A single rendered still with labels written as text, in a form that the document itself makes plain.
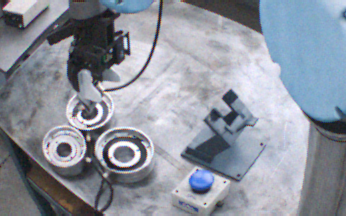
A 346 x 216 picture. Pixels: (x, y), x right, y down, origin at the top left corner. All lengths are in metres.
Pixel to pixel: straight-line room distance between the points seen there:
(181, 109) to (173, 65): 0.12
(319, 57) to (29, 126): 0.87
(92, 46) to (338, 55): 0.57
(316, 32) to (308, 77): 0.04
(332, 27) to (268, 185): 0.69
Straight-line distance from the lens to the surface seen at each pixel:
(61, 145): 1.02
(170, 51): 1.19
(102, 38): 0.79
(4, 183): 2.08
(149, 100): 1.09
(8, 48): 1.59
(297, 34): 0.33
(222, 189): 0.90
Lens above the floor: 1.58
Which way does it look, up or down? 46 degrees down
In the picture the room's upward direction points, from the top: 4 degrees counter-clockwise
